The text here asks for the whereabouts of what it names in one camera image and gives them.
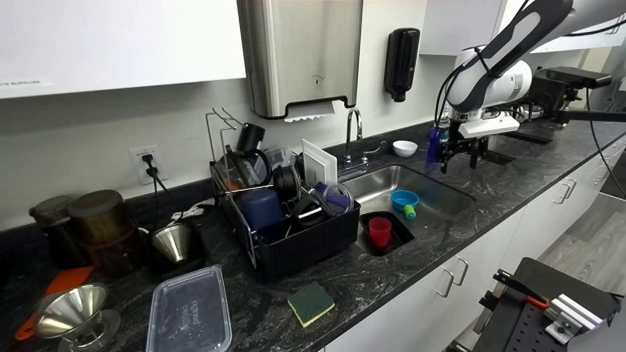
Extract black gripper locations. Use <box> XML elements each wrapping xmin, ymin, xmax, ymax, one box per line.
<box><xmin>439</xmin><ymin>120</ymin><xmax>500</xmax><ymax>177</ymax></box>

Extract blue pan with green handle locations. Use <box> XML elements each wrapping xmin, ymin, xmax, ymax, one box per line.
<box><xmin>390</xmin><ymin>188</ymin><xmax>423</xmax><ymax>222</ymax></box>

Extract stainless steel sink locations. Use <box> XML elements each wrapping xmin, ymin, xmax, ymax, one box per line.
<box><xmin>339</xmin><ymin>163</ymin><xmax>478</xmax><ymax>259</ymax></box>

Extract black dish rack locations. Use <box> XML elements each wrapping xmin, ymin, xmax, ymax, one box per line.
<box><xmin>204</xmin><ymin>106</ymin><xmax>363</xmax><ymax>284</ymax></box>

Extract blue cup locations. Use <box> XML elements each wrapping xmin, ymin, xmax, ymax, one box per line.
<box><xmin>425</xmin><ymin>124</ymin><xmax>453</xmax><ymax>167</ymax></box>

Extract white bowl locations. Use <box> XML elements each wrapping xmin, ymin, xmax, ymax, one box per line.
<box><xmin>392</xmin><ymin>139</ymin><xmax>421</xmax><ymax>161</ymax></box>

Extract chrome side sprayer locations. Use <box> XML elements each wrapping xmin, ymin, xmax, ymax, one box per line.
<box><xmin>361</xmin><ymin>139</ymin><xmax>390</xmax><ymax>167</ymax></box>

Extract white lower cabinets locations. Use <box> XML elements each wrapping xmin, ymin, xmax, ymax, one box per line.
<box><xmin>322</xmin><ymin>137</ymin><xmax>626</xmax><ymax>352</ymax></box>

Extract red plastic cup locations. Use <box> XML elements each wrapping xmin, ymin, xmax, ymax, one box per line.
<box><xmin>367</xmin><ymin>216</ymin><xmax>396</xmax><ymax>251</ymax></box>

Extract chrome gooseneck faucet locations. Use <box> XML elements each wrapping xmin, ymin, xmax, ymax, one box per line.
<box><xmin>343</xmin><ymin>108</ymin><xmax>367</xmax><ymax>169</ymax></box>

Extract black coffee machine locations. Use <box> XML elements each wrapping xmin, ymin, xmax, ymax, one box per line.
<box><xmin>529</xmin><ymin>65</ymin><xmax>617</xmax><ymax>126</ymax></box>

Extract white square plate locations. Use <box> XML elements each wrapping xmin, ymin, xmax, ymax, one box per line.
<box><xmin>300</xmin><ymin>137</ymin><xmax>341</xmax><ymax>188</ymax></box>

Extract black tool with orange grip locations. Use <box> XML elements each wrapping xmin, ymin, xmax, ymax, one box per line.
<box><xmin>492</xmin><ymin>268</ymin><xmax>552</xmax><ymax>313</ymax></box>

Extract white paper towel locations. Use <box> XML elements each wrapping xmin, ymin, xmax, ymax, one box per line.
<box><xmin>284</xmin><ymin>100</ymin><xmax>347</xmax><ymax>126</ymax></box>

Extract black mounting plate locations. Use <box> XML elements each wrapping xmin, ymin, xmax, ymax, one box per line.
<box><xmin>474</xmin><ymin>257</ymin><xmax>623</xmax><ymax>352</ymax></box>

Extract aluminium clamp block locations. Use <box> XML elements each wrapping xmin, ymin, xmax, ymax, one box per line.
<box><xmin>543</xmin><ymin>292</ymin><xmax>607</xmax><ymax>347</ymax></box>

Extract stainless paper towel dispenser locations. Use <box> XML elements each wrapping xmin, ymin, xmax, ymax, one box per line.
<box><xmin>237</xmin><ymin>0</ymin><xmax>367</xmax><ymax>122</ymax></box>

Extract dark blue plastic container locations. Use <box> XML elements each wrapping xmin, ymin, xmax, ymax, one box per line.
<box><xmin>237</xmin><ymin>188</ymin><xmax>288</xmax><ymax>239</ymax></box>

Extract green and yellow sponge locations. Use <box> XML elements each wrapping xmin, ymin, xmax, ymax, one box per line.
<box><xmin>286</xmin><ymin>280</ymin><xmax>339</xmax><ymax>329</ymax></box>

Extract black mug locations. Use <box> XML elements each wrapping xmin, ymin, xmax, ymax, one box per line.
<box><xmin>234</xmin><ymin>122</ymin><xmax>269</xmax><ymax>159</ymax></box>

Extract white cloth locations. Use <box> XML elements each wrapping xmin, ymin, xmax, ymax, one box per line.
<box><xmin>171</xmin><ymin>198</ymin><xmax>218</xmax><ymax>225</ymax></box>

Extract steel cone coffee dripper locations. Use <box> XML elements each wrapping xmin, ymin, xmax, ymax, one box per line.
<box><xmin>149</xmin><ymin>222</ymin><xmax>194</xmax><ymax>267</ymax></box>

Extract clear plastic container lid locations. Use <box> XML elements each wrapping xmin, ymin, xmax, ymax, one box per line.
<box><xmin>144</xmin><ymin>265</ymin><xmax>236</xmax><ymax>352</ymax></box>

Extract large dark canister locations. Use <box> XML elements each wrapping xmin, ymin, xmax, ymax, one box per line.
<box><xmin>67</xmin><ymin>188</ymin><xmax>146</xmax><ymax>278</ymax></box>

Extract wide white upper cabinet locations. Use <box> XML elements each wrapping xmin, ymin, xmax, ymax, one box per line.
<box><xmin>0</xmin><ymin>0</ymin><xmax>249</xmax><ymax>100</ymax></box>

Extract small dark canister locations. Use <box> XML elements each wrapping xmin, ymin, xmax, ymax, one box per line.
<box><xmin>28</xmin><ymin>194</ymin><xmax>89</xmax><ymax>270</ymax></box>

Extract orange spatula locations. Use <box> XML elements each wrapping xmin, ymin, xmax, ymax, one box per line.
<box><xmin>14</xmin><ymin>265</ymin><xmax>99</xmax><ymax>345</ymax></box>

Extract large steel funnel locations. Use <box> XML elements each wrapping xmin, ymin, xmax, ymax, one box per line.
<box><xmin>34</xmin><ymin>282</ymin><xmax>110</xmax><ymax>341</ymax></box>

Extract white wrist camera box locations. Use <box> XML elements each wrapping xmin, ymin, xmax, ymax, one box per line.
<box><xmin>459</xmin><ymin>114</ymin><xmax>523</xmax><ymax>141</ymax></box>

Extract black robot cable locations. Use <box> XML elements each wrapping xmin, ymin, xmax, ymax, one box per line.
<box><xmin>433</xmin><ymin>46</ymin><xmax>492</xmax><ymax>134</ymax></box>

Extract black wall soap dispenser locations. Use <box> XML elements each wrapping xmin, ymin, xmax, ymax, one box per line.
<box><xmin>382</xmin><ymin>28</ymin><xmax>423</xmax><ymax>104</ymax></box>

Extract black hanging cable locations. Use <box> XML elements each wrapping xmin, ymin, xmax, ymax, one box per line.
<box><xmin>584</xmin><ymin>87</ymin><xmax>626</xmax><ymax>192</ymax></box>

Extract black pan with steel handle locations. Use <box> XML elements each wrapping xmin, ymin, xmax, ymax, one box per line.
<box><xmin>271</xmin><ymin>163</ymin><xmax>308</xmax><ymax>200</ymax></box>

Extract black power plug cable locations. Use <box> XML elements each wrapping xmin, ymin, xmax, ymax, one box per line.
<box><xmin>142</xmin><ymin>153</ymin><xmax>173</xmax><ymax>196</ymax></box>

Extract white wall outlet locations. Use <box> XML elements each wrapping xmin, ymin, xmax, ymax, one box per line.
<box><xmin>130</xmin><ymin>143</ymin><xmax>161</xmax><ymax>186</ymax></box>

